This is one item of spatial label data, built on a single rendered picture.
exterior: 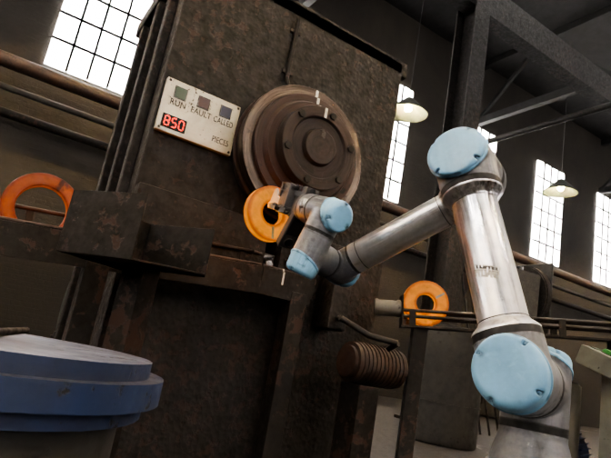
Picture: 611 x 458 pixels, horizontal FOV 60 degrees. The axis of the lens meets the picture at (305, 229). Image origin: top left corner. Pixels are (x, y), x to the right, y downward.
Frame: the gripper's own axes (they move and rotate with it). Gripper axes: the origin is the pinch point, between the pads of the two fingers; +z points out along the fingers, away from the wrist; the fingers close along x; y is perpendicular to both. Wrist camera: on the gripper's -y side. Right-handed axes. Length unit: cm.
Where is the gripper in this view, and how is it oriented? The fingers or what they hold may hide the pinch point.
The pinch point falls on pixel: (272, 207)
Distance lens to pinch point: 148.1
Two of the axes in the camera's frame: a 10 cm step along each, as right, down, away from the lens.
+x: -8.3, -2.5, -5.0
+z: -4.7, -1.5, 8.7
